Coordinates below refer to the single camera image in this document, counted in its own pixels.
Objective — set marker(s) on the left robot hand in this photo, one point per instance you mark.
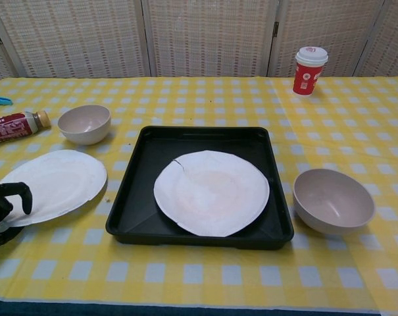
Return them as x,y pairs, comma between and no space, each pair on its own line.
17,189

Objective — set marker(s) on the white paper plate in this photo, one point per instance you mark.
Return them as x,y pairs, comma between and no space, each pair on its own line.
60,184

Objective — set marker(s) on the beige bowl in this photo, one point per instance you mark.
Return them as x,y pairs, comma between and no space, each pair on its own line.
83,135
330,204

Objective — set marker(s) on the white paper plate cracked rim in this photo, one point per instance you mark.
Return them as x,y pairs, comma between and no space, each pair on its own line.
212,194

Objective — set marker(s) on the black plastic tray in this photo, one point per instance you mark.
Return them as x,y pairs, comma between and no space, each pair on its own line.
133,197

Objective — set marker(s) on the brown drink bottle red label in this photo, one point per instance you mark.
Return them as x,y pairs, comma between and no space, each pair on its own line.
14,128

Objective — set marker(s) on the yellow checked tablecloth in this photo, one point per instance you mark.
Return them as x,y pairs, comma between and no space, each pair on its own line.
198,273

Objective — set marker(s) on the red paper cup white lid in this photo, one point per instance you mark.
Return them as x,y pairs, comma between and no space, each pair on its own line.
307,79

